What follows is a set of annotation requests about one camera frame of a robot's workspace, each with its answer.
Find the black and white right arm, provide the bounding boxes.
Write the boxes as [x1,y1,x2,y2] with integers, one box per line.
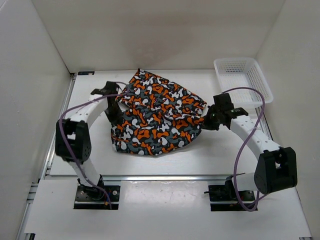
[203,93,298,200]

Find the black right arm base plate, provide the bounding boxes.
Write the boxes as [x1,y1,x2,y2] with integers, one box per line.
[204,185,256,212]

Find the black corner label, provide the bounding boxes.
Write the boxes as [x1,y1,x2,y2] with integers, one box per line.
[77,71,95,76]

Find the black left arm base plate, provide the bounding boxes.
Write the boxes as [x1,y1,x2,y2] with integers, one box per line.
[73,184,121,210]

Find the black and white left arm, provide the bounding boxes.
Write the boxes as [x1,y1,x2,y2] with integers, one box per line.
[55,81,122,200]

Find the left side aluminium rail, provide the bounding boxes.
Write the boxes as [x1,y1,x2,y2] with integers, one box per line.
[37,73,77,183]

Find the aluminium table edge rail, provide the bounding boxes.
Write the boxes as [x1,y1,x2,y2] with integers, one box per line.
[39,174,286,183]

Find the white perforated plastic basket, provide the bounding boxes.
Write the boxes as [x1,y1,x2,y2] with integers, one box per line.
[213,57,274,108]

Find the orange camouflage shorts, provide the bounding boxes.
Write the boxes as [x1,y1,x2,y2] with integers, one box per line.
[110,69,207,156]

